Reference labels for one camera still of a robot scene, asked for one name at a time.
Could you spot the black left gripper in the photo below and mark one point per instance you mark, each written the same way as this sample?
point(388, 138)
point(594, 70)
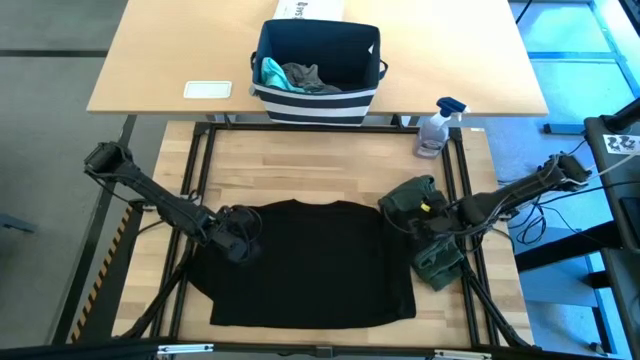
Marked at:
point(232, 235)

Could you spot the teal garment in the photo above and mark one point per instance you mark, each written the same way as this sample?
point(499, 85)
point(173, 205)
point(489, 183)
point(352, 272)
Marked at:
point(272, 75)

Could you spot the light wooden desk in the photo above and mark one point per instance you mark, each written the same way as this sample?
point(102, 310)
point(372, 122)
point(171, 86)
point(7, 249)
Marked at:
point(450, 60)

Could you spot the white rectangular plate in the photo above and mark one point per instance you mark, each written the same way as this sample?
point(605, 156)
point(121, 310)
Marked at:
point(207, 89)

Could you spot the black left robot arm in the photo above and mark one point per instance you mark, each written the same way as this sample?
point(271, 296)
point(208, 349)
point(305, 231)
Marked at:
point(160, 200)

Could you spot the black floor beam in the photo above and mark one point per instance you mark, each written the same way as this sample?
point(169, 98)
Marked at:
point(122, 135)

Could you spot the yellow black hazard tape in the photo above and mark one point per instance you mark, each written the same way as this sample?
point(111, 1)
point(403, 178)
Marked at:
point(97, 285)

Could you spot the black equipment cart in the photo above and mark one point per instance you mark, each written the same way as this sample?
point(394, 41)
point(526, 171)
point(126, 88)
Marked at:
point(625, 225)

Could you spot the white printed sticker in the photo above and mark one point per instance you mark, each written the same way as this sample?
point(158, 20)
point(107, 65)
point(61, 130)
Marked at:
point(620, 144)

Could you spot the silver metal bracket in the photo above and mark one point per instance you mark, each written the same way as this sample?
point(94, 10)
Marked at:
point(462, 355)
point(185, 349)

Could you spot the grey garment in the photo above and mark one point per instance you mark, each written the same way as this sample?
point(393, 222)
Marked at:
point(305, 77)

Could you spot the black garment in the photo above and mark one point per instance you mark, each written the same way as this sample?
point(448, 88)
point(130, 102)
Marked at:
point(310, 270)

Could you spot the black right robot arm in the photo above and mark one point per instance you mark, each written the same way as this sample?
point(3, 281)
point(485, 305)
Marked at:
point(510, 197)

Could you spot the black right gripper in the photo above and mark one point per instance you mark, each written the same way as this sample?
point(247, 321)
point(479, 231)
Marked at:
point(435, 225)

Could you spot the black edge rail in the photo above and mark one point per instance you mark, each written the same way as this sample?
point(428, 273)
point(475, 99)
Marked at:
point(75, 351)

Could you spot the white printed cardboard box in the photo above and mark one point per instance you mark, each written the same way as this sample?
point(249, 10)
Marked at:
point(310, 7)

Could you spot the dark green button shirt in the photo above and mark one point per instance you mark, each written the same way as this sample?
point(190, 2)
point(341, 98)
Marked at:
point(440, 272)

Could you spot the black cart crossbar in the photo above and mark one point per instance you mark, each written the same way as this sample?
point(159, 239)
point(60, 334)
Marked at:
point(565, 247)

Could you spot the navy white-striped fabric bin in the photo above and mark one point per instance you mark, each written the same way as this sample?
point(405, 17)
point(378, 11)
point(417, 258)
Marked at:
point(320, 107)

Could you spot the clear spray bottle blue trigger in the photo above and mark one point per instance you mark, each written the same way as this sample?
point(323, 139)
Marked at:
point(432, 135)

